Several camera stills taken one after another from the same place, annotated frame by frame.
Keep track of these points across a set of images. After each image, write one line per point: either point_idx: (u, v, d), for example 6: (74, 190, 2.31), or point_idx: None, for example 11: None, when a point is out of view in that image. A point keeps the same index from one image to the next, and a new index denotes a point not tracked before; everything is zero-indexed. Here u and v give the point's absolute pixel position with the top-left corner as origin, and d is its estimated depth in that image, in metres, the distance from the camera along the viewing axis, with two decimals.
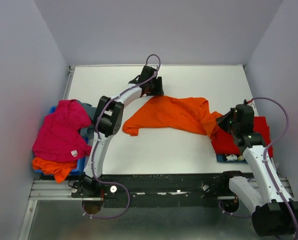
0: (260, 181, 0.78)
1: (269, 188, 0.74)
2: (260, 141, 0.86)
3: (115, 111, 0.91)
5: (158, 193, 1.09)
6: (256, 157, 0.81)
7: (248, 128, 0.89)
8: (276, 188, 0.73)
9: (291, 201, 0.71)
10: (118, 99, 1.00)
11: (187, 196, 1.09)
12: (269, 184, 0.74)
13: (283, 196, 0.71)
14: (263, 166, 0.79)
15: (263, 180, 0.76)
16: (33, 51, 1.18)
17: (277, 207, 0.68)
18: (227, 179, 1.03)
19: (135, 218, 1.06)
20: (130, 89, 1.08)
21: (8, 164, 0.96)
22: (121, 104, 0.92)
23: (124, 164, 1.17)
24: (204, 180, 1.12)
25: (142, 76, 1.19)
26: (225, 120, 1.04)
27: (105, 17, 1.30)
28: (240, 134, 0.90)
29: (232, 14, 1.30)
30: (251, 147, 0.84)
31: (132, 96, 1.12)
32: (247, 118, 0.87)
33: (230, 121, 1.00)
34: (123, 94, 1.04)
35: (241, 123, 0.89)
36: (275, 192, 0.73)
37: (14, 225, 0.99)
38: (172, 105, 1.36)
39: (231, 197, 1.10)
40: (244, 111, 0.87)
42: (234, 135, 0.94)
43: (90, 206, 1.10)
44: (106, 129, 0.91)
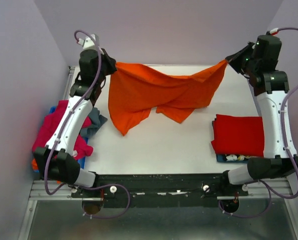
0: (270, 133, 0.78)
1: (277, 142, 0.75)
2: (283, 83, 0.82)
3: (60, 166, 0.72)
5: (157, 193, 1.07)
6: (272, 106, 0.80)
7: (271, 64, 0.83)
8: (285, 144, 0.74)
9: (295, 157, 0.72)
10: (59, 144, 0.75)
11: (187, 196, 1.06)
12: (278, 139, 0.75)
13: (289, 152, 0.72)
14: (278, 117, 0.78)
15: (274, 133, 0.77)
16: (34, 52, 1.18)
17: (279, 163, 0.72)
18: (227, 178, 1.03)
19: (135, 218, 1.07)
20: (71, 113, 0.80)
21: (8, 164, 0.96)
22: (64, 155, 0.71)
23: (125, 164, 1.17)
24: (204, 180, 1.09)
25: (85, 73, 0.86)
26: (240, 57, 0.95)
27: (105, 19, 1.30)
28: (260, 73, 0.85)
29: (232, 15, 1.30)
30: (271, 94, 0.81)
31: (82, 118, 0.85)
32: (271, 50, 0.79)
33: (247, 58, 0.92)
34: (64, 131, 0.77)
35: (262, 58, 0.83)
36: (282, 147, 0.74)
37: (14, 225, 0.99)
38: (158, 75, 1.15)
39: (231, 198, 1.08)
40: (270, 42, 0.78)
42: (251, 73, 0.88)
43: (90, 205, 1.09)
44: (63, 179, 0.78)
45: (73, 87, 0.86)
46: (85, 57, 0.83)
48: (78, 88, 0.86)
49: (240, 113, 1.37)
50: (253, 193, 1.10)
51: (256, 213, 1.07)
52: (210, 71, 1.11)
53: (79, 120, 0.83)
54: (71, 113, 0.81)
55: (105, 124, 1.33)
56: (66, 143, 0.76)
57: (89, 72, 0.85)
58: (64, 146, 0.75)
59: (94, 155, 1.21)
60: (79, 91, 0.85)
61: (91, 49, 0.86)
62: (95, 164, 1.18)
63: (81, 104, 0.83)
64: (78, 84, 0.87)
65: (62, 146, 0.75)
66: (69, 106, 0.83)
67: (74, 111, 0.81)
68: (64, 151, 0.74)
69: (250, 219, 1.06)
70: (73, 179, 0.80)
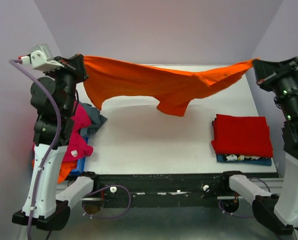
0: (289, 193, 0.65)
1: (293, 213, 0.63)
2: None
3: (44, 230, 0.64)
5: (157, 193, 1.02)
6: None
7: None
8: None
9: None
10: (36, 211, 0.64)
11: (187, 196, 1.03)
12: (295, 210, 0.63)
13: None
14: None
15: (293, 202, 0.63)
16: None
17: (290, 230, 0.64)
18: (227, 179, 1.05)
19: (135, 218, 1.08)
20: (41, 172, 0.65)
21: (7, 164, 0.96)
22: (43, 222, 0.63)
23: (125, 164, 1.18)
24: (204, 180, 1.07)
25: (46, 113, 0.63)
26: (276, 80, 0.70)
27: (105, 18, 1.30)
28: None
29: (231, 14, 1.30)
30: None
31: (57, 166, 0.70)
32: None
33: (286, 90, 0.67)
34: (37, 196, 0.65)
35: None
36: (297, 219, 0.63)
37: (14, 225, 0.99)
38: (146, 78, 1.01)
39: (232, 197, 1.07)
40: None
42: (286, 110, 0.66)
43: (90, 206, 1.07)
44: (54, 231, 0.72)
45: (35, 128, 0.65)
46: (40, 95, 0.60)
48: (42, 131, 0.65)
49: (240, 113, 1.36)
50: None
51: None
52: (226, 73, 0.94)
53: (54, 172, 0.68)
54: (41, 170, 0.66)
55: (105, 124, 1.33)
56: (43, 209, 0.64)
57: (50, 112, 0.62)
58: (41, 212, 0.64)
59: (94, 155, 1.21)
60: (43, 135, 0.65)
61: (46, 80, 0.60)
62: (94, 164, 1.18)
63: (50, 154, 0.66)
64: (43, 121, 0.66)
65: (39, 213, 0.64)
66: (36, 159, 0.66)
67: (44, 167, 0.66)
68: (43, 218, 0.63)
69: (251, 219, 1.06)
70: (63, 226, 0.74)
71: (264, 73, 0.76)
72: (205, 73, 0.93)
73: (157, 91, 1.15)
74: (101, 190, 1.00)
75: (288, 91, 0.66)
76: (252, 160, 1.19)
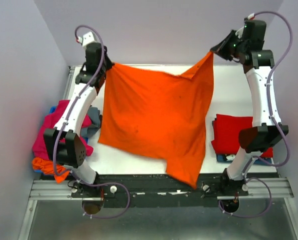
0: (257, 104, 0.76)
1: (263, 111, 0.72)
2: (269, 59, 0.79)
3: (68, 144, 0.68)
5: (157, 193, 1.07)
6: (259, 79, 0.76)
7: (258, 44, 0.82)
8: (270, 113, 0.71)
9: (281, 124, 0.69)
10: (66, 126, 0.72)
11: (187, 196, 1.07)
12: (264, 109, 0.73)
13: (275, 120, 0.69)
14: (264, 89, 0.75)
15: (259, 103, 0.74)
16: (34, 52, 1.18)
17: (265, 129, 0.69)
18: (228, 178, 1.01)
19: (135, 218, 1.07)
20: (78, 98, 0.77)
21: (8, 164, 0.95)
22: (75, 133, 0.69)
23: (125, 164, 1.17)
24: (204, 180, 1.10)
25: (89, 64, 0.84)
26: (226, 45, 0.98)
27: (105, 18, 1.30)
28: (248, 52, 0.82)
29: (232, 15, 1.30)
30: (258, 68, 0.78)
31: (87, 104, 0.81)
32: (258, 31, 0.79)
33: (234, 43, 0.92)
34: (72, 114, 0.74)
35: (249, 40, 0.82)
36: (267, 116, 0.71)
37: (14, 224, 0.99)
38: (156, 88, 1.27)
39: (232, 198, 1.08)
40: (256, 24, 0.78)
42: (241, 53, 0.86)
43: (90, 206, 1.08)
44: (67, 161, 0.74)
45: (77, 76, 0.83)
46: (92, 48, 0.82)
48: (83, 76, 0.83)
49: (240, 113, 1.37)
50: (253, 193, 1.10)
51: (257, 212, 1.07)
52: (198, 65, 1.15)
53: (85, 105, 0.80)
54: (78, 99, 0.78)
55: None
56: (74, 124, 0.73)
57: (95, 61, 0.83)
58: (72, 127, 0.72)
59: (94, 155, 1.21)
60: (83, 78, 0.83)
61: (94, 44, 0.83)
62: (95, 163, 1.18)
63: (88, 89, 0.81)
64: (83, 73, 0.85)
65: (70, 127, 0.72)
66: (74, 93, 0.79)
67: (80, 96, 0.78)
68: (73, 131, 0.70)
69: (251, 219, 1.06)
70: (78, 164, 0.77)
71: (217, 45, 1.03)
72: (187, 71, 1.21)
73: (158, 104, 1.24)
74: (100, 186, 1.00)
75: (235, 44, 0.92)
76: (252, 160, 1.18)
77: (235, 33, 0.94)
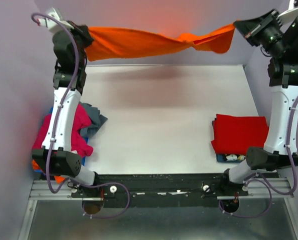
0: (274, 127, 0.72)
1: (279, 139, 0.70)
2: None
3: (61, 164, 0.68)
5: (157, 193, 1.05)
6: (284, 101, 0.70)
7: None
8: (286, 141, 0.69)
9: (294, 155, 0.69)
10: (55, 144, 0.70)
11: (187, 196, 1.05)
12: (280, 135, 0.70)
13: (289, 151, 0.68)
14: (287, 113, 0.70)
15: (277, 128, 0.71)
16: (34, 52, 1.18)
17: (276, 156, 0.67)
18: (228, 177, 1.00)
19: (135, 218, 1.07)
20: (61, 108, 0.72)
21: (7, 165, 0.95)
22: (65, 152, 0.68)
23: (125, 164, 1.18)
24: (204, 180, 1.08)
25: (64, 62, 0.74)
26: (258, 33, 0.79)
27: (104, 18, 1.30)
28: (281, 62, 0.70)
29: (232, 15, 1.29)
30: (287, 88, 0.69)
31: (73, 110, 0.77)
32: None
33: (272, 37, 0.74)
34: (58, 127, 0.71)
35: (289, 46, 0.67)
36: (282, 144, 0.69)
37: (14, 225, 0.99)
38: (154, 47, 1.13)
39: (231, 198, 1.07)
40: None
42: (273, 58, 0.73)
43: (90, 205, 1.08)
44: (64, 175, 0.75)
45: (54, 76, 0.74)
46: (61, 43, 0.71)
48: (61, 77, 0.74)
49: (240, 113, 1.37)
50: (252, 193, 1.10)
51: (257, 213, 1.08)
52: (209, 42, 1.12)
53: (71, 113, 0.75)
54: (61, 108, 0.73)
55: (105, 123, 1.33)
56: (62, 141, 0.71)
57: (69, 59, 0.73)
58: (61, 144, 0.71)
59: (94, 155, 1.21)
60: (62, 81, 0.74)
61: (64, 37, 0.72)
62: (95, 163, 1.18)
63: (69, 95, 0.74)
64: (61, 72, 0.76)
65: (59, 145, 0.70)
66: (56, 100, 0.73)
67: (63, 105, 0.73)
68: (63, 149, 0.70)
69: (251, 219, 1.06)
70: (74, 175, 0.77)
71: (244, 29, 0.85)
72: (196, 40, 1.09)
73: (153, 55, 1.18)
74: (100, 186, 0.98)
75: (273, 37, 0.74)
76: None
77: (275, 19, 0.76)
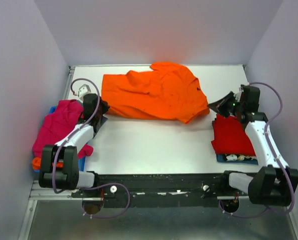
0: (260, 151, 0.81)
1: (266, 155, 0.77)
2: (263, 118, 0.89)
3: (67, 157, 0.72)
5: (158, 193, 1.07)
6: (257, 129, 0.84)
7: (253, 107, 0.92)
8: (274, 155, 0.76)
9: (288, 168, 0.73)
10: (66, 143, 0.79)
11: (187, 196, 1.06)
12: (267, 152, 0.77)
13: (280, 162, 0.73)
14: (263, 137, 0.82)
15: (262, 149, 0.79)
16: (34, 52, 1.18)
17: (274, 172, 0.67)
18: (228, 177, 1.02)
19: (135, 218, 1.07)
20: (78, 129, 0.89)
21: (8, 164, 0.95)
22: (73, 147, 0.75)
23: (125, 164, 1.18)
24: (203, 180, 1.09)
25: (86, 112, 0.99)
26: (225, 103, 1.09)
27: (104, 18, 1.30)
28: (244, 112, 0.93)
29: (232, 15, 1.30)
30: (254, 122, 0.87)
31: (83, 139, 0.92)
32: (253, 97, 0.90)
33: (234, 103, 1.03)
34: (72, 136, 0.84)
35: (245, 102, 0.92)
36: (272, 159, 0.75)
37: (15, 225, 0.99)
38: (149, 100, 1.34)
39: (231, 197, 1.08)
40: (251, 90, 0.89)
42: (239, 112, 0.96)
43: (89, 206, 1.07)
44: (62, 184, 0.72)
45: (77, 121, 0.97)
46: (89, 99, 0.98)
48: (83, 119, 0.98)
49: None
50: None
51: (257, 213, 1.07)
52: (193, 113, 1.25)
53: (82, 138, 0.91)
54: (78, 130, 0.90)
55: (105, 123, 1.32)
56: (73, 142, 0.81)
57: (90, 110, 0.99)
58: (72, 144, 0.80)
59: (94, 155, 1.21)
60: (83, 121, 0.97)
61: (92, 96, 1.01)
62: (95, 163, 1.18)
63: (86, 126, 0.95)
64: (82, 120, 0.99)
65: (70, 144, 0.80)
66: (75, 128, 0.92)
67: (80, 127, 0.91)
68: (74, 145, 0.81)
69: (251, 219, 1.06)
70: (73, 187, 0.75)
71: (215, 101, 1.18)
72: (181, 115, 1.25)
73: (151, 100, 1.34)
74: (101, 187, 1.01)
75: (234, 103, 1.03)
76: (252, 160, 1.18)
77: (233, 94, 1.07)
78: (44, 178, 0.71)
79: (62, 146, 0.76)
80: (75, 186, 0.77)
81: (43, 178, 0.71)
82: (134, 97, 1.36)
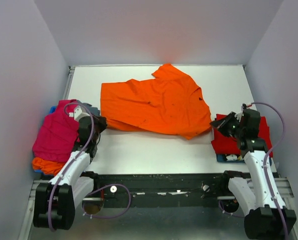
0: (257, 184, 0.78)
1: (264, 193, 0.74)
2: (263, 146, 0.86)
3: (62, 199, 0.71)
5: (157, 193, 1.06)
6: (256, 162, 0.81)
7: (253, 133, 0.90)
8: (271, 194, 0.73)
9: (285, 209, 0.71)
10: (61, 181, 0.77)
11: (187, 196, 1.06)
12: (265, 190, 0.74)
13: (278, 203, 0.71)
14: (262, 171, 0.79)
15: (259, 184, 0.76)
16: (34, 51, 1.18)
17: (269, 212, 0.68)
18: (227, 177, 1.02)
19: (135, 218, 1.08)
20: (74, 160, 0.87)
21: (7, 164, 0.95)
22: (68, 187, 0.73)
23: (124, 163, 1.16)
24: (204, 180, 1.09)
25: (82, 137, 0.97)
26: (226, 124, 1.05)
27: (104, 18, 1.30)
28: (244, 138, 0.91)
29: (232, 15, 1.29)
30: (253, 152, 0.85)
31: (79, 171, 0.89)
32: (253, 123, 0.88)
33: (234, 126, 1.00)
34: (67, 171, 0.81)
35: (245, 127, 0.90)
36: (269, 198, 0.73)
37: (15, 225, 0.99)
38: (149, 109, 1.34)
39: (231, 198, 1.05)
40: (251, 115, 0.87)
42: (238, 137, 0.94)
43: (90, 206, 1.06)
44: (58, 224, 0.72)
45: (74, 146, 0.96)
46: (84, 123, 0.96)
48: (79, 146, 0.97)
49: None
50: None
51: None
52: (197, 131, 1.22)
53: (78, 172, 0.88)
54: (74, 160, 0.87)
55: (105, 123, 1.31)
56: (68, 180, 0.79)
57: (86, 135, 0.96)
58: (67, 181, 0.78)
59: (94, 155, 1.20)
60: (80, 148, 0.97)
61: (86, 121, 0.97)
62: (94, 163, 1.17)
63: (82, 154, 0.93)
64: (77, 145, 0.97)
65: (64, 182, 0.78)
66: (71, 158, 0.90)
67: (76, 158, 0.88)
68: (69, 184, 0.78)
69: None
70: (68, 226, 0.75)
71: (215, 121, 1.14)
72: (184, 133, 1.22)
73: (150, 110, 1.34)
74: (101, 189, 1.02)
75: (235, 126, 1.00)
76: None
77: (234, 115, 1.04)
78: (39, 217, 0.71)
79: (57, 185, 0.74)
80: (70, 224, 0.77)
81: (38, 217, 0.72)
82: (135, 105, 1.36)
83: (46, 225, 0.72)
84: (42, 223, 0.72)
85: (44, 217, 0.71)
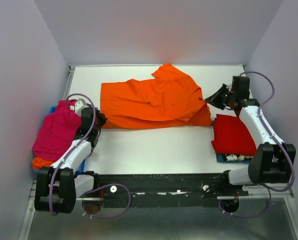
0: (255, 130, 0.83)
1: (262, 134, 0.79)
2: (255, 102, 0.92)
3: (63, 181, 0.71)
5: (158, 193, 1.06)
6: (250, 113, 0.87)
7: (244, 95, 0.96)
8: (269, 134, 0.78)
9: (284, 143, 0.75)
10: (63, 164, 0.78)
11: (186, 196, 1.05)
12: (262, 132, 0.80)
13: (276, 139, 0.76)
14: (258, 120, 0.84)
15: (257, 129, 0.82)
16: (34, 52, 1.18)
17: (271, 148, 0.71)
18: (227, 177, 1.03)
19: (135, 218, 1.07)
20: (75, 147, 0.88)
21: (7, 164, 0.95)
22: (69, 170, 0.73)
23: (125, 163, 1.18)
24: (204, 180, 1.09)
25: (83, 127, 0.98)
26: (219, 96, 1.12)
27: (104, 19, 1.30)
28: (237, 100, 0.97)
29: (231, 15, 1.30)
30: (247, 107, 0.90)
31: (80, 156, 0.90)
32: (243, 84, 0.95)
33: (226, 95, 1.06)
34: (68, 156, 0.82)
35: (237, 90, 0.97)
36: (268, 137, 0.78)
37: (15, 225, 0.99)
38: (149, 109, 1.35)
39: (231, 198, 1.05)
40: (241, 78, 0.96)
42: (232, 102, 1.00)
43: (90, 206, 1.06)
44: (59, 207, 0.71)
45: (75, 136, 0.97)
46: (86, 113, 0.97)
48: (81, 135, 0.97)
49: None
50: (253, 193, 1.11)
51: (257, 212, 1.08)
52: (193, 111, 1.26)
53: (80, 157, 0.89)
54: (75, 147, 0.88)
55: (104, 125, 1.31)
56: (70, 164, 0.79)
57: (87, 125, 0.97)
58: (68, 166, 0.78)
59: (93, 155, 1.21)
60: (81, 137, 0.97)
61: (88, 111, 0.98)
62: (95, 164, 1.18)
63: (83, 143, 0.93)
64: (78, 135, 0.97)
65: (66, 165, 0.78)
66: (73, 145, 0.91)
67: (78, 145, 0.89)
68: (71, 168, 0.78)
69: (251, 219, 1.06)
70: (69, 211, 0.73)
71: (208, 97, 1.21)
72: (182, 116, 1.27)
73: (150, 109, 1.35)
74: (101, 188, 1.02)
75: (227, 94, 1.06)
76: None
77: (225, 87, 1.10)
78: (40, 201, 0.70)
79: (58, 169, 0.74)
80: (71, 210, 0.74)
81: (39, 202, 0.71)
82: (134, 105, 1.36)
83: (47, 209, 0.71)
84: (43, 207, 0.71)
85: (45, 200, 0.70)
